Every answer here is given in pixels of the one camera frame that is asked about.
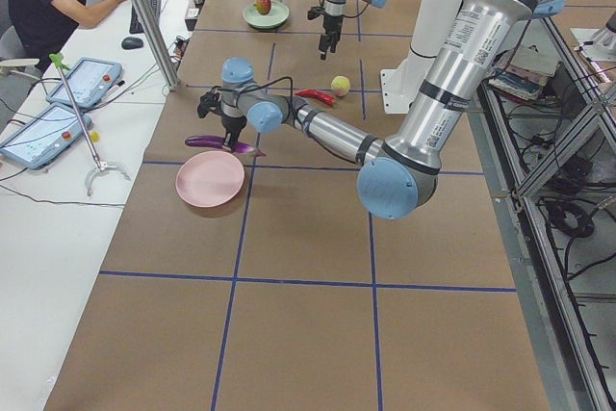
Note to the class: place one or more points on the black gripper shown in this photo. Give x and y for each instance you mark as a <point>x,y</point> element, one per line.
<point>232,124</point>
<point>331,25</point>

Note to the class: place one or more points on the purple eggplant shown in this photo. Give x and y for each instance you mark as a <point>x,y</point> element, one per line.
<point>218,142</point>

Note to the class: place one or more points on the green pink peach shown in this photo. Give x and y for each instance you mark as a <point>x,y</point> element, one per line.
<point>340,86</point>

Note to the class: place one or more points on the red chili pepper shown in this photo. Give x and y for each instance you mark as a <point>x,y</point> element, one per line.
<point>323,97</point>

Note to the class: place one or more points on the red pomegranate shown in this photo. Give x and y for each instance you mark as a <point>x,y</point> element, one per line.
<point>262,7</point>

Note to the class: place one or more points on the pink plate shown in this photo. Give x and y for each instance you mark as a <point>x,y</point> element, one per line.
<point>209,179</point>

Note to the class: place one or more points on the light green plate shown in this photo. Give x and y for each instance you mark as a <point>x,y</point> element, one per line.
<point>277,16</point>

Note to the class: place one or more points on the black computer mouse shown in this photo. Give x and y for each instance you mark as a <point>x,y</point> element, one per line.
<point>132,43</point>

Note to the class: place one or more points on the far blue teach pendant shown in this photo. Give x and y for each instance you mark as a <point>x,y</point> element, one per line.
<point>90,79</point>

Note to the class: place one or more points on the blue teach pendant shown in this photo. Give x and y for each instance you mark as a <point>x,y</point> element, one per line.
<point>41,140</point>
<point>90,79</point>

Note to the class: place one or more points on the near blue teach pendant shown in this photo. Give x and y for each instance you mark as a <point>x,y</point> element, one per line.
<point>41,140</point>

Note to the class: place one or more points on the reacher grabber stick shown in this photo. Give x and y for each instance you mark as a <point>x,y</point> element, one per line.
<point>62,94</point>

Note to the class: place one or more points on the stack of books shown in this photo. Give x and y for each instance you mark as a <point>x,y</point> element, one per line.
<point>522,72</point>

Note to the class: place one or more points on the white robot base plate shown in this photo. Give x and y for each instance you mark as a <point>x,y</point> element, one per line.
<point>399,88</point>

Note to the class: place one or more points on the aluminium frame post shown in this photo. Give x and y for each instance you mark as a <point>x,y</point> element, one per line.
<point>156,43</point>

